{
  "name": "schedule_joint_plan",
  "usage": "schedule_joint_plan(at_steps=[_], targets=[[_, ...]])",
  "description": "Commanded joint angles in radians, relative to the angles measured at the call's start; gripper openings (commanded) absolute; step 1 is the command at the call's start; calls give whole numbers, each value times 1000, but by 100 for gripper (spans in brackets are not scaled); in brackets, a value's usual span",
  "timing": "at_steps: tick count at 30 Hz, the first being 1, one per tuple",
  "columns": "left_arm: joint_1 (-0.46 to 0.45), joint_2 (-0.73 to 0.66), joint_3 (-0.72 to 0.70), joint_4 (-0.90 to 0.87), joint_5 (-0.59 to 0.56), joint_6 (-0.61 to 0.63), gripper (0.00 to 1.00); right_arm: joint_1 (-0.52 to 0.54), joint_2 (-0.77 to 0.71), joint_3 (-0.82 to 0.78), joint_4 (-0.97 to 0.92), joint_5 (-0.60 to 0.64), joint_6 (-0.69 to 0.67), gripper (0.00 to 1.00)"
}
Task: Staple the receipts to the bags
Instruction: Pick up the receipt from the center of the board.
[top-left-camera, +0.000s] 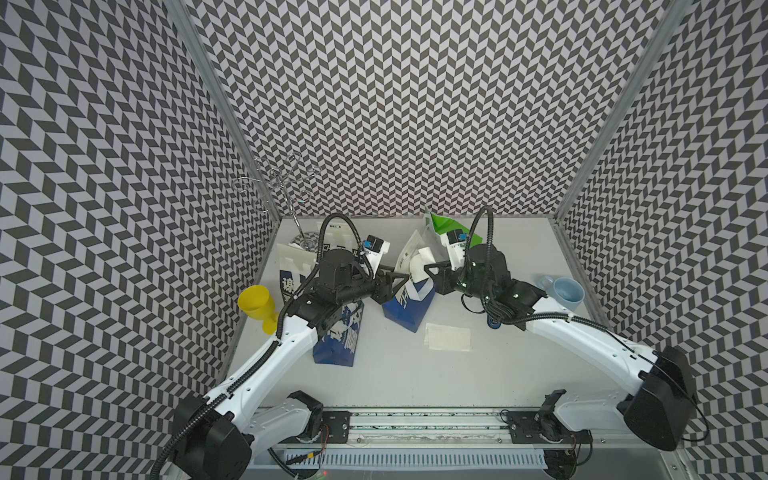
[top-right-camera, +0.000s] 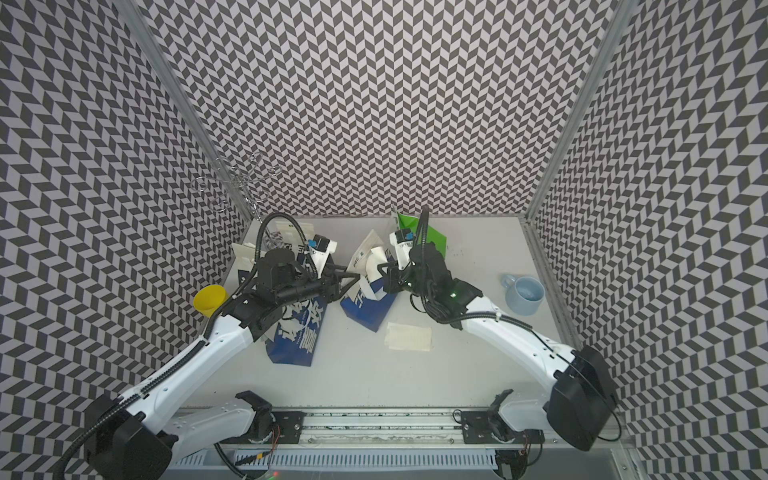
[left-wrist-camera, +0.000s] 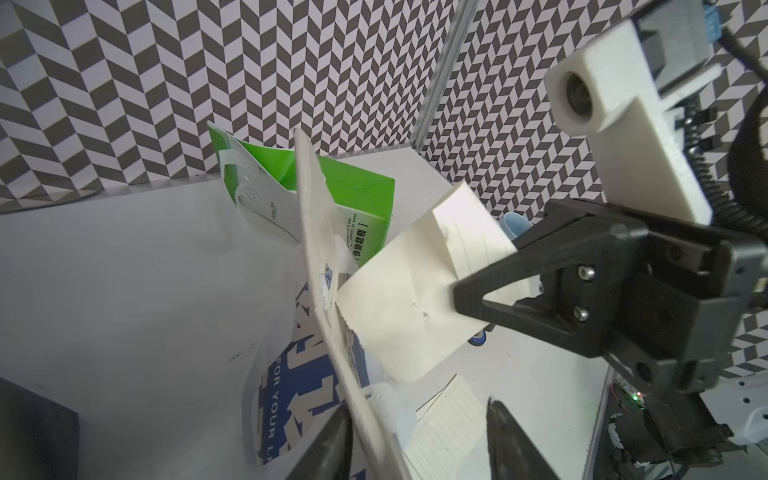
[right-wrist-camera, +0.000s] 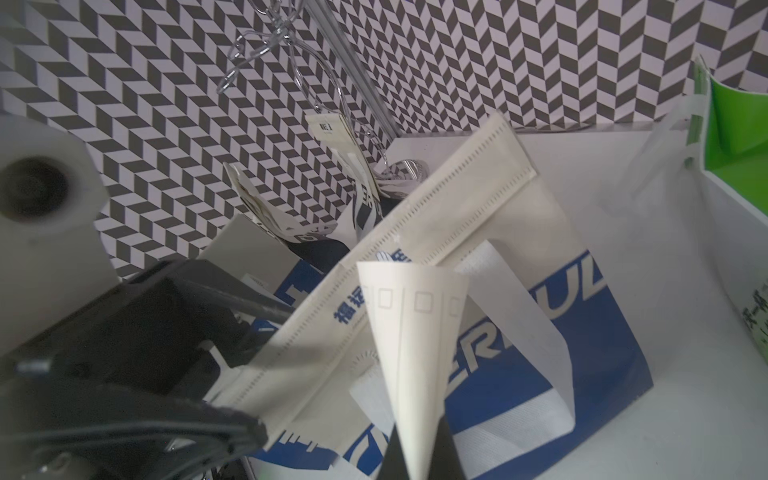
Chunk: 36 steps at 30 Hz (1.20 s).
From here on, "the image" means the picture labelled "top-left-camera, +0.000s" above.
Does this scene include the blue black stapler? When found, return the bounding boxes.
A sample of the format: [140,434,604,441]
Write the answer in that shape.
[487,315,501,330]

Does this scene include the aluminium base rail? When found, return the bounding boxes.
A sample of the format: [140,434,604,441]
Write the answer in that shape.
[246,408,699,479]

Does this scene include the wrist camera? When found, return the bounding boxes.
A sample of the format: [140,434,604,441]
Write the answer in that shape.
[362,235,390,276]
[440,229,467,270]

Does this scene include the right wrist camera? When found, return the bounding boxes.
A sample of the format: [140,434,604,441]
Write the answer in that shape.
[440,229,467,270]

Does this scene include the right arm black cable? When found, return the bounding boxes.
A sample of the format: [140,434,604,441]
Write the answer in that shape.
[458,206,613,337]

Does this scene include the green white bag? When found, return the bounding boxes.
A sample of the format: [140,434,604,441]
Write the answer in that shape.
[421,210,470,253]

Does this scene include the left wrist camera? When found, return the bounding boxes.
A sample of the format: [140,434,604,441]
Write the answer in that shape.
[362,235,390,276]

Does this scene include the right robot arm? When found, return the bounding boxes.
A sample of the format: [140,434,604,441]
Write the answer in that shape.
[417,244,700,451]

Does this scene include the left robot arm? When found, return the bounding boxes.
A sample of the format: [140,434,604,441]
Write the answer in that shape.
[149,249,410,479]

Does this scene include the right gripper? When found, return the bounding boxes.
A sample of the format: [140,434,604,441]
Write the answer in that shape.
[422,259,493,302]

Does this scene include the yellow plastic cup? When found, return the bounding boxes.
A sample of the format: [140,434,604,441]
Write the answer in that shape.
[238,285,278,335]

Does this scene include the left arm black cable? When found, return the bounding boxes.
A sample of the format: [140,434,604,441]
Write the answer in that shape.
[149,214,373,480]

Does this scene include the cream receipt pile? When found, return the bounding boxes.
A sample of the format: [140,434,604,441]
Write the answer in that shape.
[424,323,472,352]

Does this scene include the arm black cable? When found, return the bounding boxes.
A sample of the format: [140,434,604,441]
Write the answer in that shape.
[149,214,373,480]
[458,206,613,337]

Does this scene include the light blue mug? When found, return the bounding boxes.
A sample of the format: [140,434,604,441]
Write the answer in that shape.
[536,275,586,311]

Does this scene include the metal wire mug tree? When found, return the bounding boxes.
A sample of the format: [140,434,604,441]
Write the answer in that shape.
[231,153,321,251]

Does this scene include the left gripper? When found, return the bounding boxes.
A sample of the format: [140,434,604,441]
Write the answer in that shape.
[337,264,409,305]

